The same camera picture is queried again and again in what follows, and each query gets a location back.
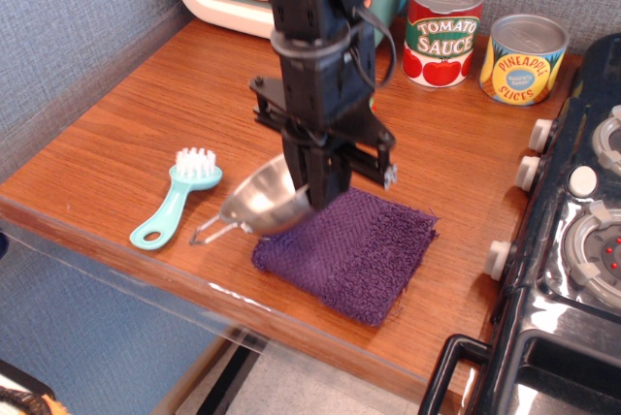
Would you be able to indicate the white stove knob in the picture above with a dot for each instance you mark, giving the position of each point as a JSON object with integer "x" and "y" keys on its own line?
{"x": 526, "y": 172}
{"x": 496, "y": 258}
{"x": 540, "y": 134}

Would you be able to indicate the white stove knob middle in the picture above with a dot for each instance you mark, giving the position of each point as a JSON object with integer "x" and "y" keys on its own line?
{"x": 526, "y": 172}

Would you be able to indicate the purple towel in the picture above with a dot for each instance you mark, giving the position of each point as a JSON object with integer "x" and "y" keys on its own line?
{"x": 357, "y": 255}

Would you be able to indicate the white stove knob bottom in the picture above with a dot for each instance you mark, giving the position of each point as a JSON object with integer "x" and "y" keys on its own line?
{"x": 496, "y": 258}

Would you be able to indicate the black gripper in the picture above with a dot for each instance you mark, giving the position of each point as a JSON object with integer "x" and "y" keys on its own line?
{"x": 321, "y": 104}

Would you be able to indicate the pineapple slices can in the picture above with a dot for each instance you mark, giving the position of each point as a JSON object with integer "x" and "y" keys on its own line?
{"x": 523, "y": 58}

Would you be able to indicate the tomato sauce can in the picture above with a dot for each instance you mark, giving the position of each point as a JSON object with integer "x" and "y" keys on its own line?
{"x": 439, "y": 41}

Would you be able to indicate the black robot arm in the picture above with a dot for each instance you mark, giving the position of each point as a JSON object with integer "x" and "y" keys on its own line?
{"x": 322, "y": 102}

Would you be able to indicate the orange fuzzy object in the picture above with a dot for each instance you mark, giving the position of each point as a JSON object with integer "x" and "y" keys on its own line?
{"x": 32, "y": 404}

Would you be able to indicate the white stove knob top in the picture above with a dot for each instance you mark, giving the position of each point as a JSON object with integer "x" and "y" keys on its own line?
{"x": 540, "y": 134}

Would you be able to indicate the silver metal pot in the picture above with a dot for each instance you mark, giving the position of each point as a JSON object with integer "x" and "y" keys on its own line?
{"x": 265, "y": 203}

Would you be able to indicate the black toy stove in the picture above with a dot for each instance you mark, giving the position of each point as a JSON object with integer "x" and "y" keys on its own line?
{"x": 555, "y": 346}

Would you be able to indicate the teal dish brush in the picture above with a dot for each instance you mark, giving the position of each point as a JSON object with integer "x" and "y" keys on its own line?
{"x": 195, "y": 169}

